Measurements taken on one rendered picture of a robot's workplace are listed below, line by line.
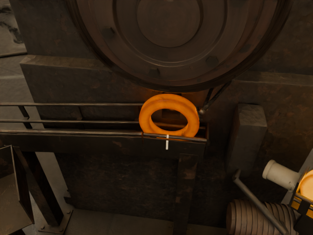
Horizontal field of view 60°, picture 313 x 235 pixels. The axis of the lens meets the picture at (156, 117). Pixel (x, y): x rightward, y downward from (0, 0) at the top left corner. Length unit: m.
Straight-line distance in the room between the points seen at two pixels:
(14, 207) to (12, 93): 1.64
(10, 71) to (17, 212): 2.01
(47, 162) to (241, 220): 1.24
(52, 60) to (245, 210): 0.76
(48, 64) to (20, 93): 1.52
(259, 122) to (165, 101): 0.27
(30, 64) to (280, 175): 0.81
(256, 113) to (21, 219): 0.72
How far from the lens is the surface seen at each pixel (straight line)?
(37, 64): 0.93
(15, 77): 2.65
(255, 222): 0.93
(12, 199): 0.92
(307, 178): 0.81
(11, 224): 0.88
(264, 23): 0.61
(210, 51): 0.55
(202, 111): 0.63
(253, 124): 0.79
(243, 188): 0.90
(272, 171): 0.84
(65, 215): 1.55
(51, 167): 1.77
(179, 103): 0.76
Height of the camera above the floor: 1.31
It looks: 42 degrees down
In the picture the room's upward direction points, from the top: straight up
